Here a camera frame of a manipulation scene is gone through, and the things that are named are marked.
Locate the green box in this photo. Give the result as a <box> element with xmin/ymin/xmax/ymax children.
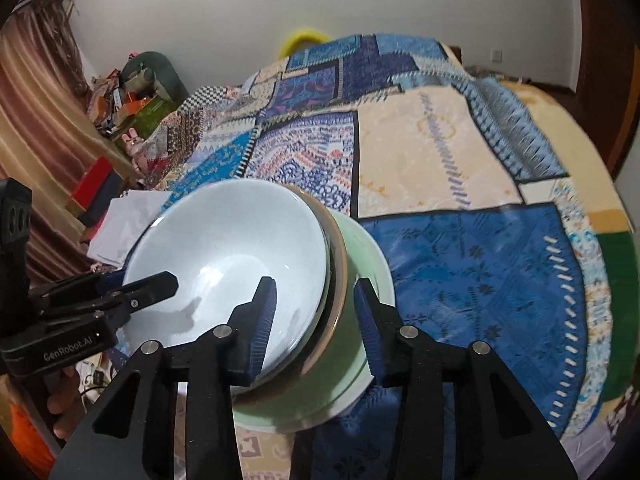
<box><xmin>117</xmin><ymin>100</ymin><xmax>178</xmax><ymax>141</ymax></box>

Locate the brown striped curtain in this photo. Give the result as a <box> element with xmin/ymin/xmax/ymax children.
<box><xmin>0</xmin><ymin>0</ymin><xmax>146</xmax><ymax>286</ymax></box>

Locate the patchwork printed blanket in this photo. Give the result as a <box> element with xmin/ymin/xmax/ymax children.
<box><xmin>132</xmin><ymin>34</ymin><xmax>616</xmax><ymax>480</ymax></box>

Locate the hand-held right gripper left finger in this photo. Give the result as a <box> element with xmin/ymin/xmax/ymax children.
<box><xmin>47</xmin><ymin>276</ymin><xmax>277</xmax><ymax>480</ymax></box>

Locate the brown wooden door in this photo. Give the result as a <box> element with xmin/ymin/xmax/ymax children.
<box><xmin>572</xmin><ymin>0</ymin><xmax>640</xmax><ymax>171</ymax></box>

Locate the pile of boxes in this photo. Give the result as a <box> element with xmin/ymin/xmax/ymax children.
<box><xmin>87</xmin><ymin>72</ymin><xmax>176</xmax><ymax>133</ymax></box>

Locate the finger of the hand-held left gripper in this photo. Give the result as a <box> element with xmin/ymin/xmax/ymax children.
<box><xmin>32</xmin><ymin>270</ymin><xmax>128</xmax><ymax>308</ymax></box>
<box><xmin>95</xmin><ymin>271</ymin><xmax>180</xmax><ymax>318</ymax></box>

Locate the person's left hand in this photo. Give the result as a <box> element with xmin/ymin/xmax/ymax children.
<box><xmin>45</xmin><ymin>365</ymin><xmax>83</xmax><ymax>441</ymax></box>

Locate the dark blue box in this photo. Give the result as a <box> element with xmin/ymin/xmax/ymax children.
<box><xmin>77</xmin><ymin>172</ymin><xmax>126</xmax><ymax>228</ymax></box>

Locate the light grey folded cloth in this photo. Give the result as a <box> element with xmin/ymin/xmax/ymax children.
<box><xmin>87</xmin><ymin>190</ymin><xmax>176</xmax><ymax>266</ymax></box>

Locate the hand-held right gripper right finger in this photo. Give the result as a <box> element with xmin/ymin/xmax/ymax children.
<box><xmin>352</xmin><ymin>277</ymin><xmax>578</xmax><ymax>480</ymax></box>

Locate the purple plate with brown rim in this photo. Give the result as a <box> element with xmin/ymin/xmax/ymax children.
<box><xmin>232</xmin><ymin>187</ymin><xmax>349</xmax><ymax>403</ymax></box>

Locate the white bowl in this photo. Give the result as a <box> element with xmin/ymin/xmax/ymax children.
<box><xmin>121</xmin><ymin>180</ymin><xmax>331</xmax><ymax>386</ymax></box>

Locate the red box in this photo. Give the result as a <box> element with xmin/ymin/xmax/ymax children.
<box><xmin>67</xmin><ymin>156</ymin><xmax>113</xmax><ymax>211</ymax></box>

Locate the green bowl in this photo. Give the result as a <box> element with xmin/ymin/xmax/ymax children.
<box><xmin>232</xmin><ymin>210</ymin><xmax>396</xmax><ymax>433</ymax></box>

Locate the person's left forearm orange sleeve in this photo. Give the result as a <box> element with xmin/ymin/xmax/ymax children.
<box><xmin>7</xmin><ymin>400</ymin><xmax>56</xmax><ymax>466</ymax></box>

